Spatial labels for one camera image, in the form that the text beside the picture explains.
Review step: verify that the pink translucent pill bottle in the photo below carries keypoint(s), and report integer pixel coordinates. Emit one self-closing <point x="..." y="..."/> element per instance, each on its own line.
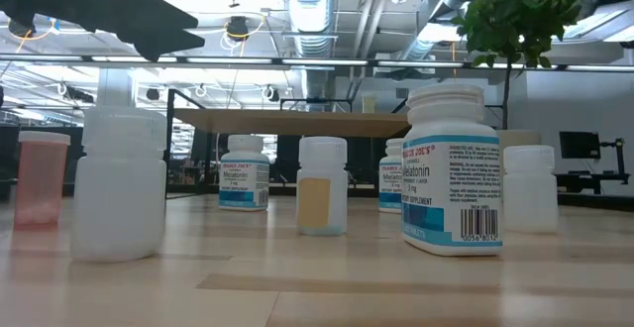
<point x="42" y="178"/>

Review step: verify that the white round plant pot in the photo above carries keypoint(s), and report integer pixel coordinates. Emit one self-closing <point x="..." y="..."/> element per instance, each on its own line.
<point x="517" y="139"/>

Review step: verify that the black aluminium table frame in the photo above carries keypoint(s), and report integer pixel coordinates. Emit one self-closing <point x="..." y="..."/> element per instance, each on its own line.
<point x="282" y="190"/>

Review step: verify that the silver smooth ceiling duct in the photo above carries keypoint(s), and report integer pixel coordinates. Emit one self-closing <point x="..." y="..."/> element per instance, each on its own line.
<point x="446" y="0"/>

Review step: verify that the black monitor in background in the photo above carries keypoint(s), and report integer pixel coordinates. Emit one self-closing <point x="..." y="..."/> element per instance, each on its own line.
<point x="579" y="144"/>

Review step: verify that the yellow translucent pill bottle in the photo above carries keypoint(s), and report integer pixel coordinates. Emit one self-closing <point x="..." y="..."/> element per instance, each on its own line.
<point x="369" y="105"/>

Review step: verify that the green leafy potted tree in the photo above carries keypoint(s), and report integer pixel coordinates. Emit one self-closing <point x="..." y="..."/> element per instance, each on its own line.
<point x="515" y="20"/>

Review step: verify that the black background desk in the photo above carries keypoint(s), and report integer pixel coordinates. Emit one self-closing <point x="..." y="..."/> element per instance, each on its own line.
<point x="589" y="178"/>

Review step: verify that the small white translucent bottle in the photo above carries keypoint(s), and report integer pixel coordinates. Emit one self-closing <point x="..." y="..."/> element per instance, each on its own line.
<point x="530" y="193"/>

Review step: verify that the pale blue translucent pill bottle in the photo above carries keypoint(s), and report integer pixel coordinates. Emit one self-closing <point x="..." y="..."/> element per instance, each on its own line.
<point x="334" y="193"/>

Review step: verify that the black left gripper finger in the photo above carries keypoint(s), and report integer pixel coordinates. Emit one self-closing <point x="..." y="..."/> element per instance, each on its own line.
<point x="158" y="12"/>
<point x="163" y="44"/>

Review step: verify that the wooden shelf with black legs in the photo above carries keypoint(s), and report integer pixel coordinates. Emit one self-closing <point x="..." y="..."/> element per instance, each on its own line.
<point x="297" y="121"/>

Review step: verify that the silver ribbed ceiling duct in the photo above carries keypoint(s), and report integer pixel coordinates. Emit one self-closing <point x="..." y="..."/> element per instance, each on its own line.
<point x="309" y="10"/>

